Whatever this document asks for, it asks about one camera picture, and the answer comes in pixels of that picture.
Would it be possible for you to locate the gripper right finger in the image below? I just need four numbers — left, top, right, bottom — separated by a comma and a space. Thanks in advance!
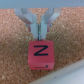
40, 7, 62, 41

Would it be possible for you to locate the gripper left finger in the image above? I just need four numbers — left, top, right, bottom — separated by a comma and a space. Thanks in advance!
13, 7, 42, 41

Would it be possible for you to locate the pink block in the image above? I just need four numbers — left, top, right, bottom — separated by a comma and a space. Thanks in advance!
27, 39, 56, 71

